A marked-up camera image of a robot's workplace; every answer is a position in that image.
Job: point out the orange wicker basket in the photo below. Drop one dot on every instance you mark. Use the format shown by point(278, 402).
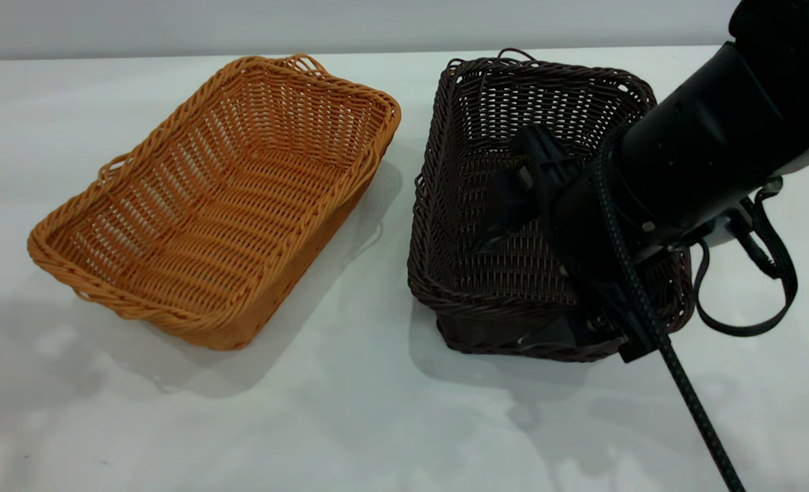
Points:
point(227, 205)

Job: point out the dark brown wicker basket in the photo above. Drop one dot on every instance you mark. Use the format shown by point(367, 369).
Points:
point(459, 225)

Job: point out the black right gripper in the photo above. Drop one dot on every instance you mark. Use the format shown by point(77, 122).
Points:
point(589, 219)

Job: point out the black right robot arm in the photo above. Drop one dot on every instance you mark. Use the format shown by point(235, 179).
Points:
point(719, 123)

